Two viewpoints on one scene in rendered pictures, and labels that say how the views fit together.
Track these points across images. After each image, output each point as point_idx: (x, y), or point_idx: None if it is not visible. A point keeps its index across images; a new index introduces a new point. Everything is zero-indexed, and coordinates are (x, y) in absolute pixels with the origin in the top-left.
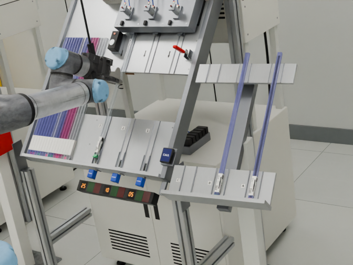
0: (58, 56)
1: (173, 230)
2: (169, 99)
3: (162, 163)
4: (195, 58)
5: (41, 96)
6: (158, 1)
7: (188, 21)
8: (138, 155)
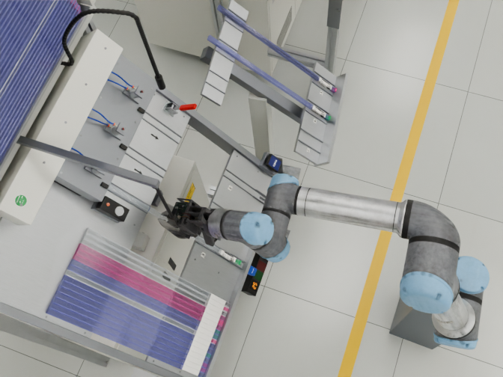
0: (269, 218)
1: (184, 253)
2: None
3: (275, 172)
4: (179, 102)
5: (382, 200)
6: (98, 117)
7: (150, 85)
8: (250, 205)
